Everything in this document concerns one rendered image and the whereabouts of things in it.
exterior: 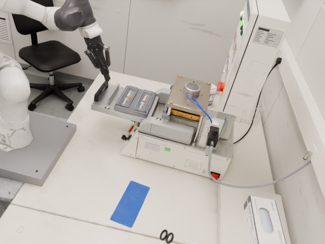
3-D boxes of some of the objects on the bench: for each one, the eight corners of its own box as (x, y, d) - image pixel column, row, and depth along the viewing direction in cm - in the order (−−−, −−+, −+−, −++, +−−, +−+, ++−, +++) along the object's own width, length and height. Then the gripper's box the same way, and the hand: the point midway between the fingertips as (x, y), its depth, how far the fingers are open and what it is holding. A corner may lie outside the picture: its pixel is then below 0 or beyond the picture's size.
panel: (136, 118, 176) (153, 98, 165) (120, 151, 152) (138, 130, 141) (133, 116, 175) (150, 96, 165) (116, 149, 152) (135, 128, 141)
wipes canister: (212, 102, 204) (217, 83, 195) (211, 109, 197) (217, 90, 188) (199, 99, 204) (205, 81, 195) (199, 106, 197) (204, 87, 188)
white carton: (269, 209, 134) (275, 199, 129) (280, 259, 116) (288, 250, 111) (243, 205, 133) (248, 194, 129) (250, 253, 115) (257, 244, 111)
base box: (223, 139, 174) (232, 116, 164) (220, 188, 145) (231, 164, 134) (137, 116, 178) (140, 93, 167) (116, 159, 148) (119, 133, 138)
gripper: (107, 29, 135) (122, 75, 149) (82, 33, 139) (99, 77, 153) (100, 36, 129) (117, 83, 143) (75, 39, 133) (94, 85, 147)
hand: (106, 74), depth 146 cm, fingers closed
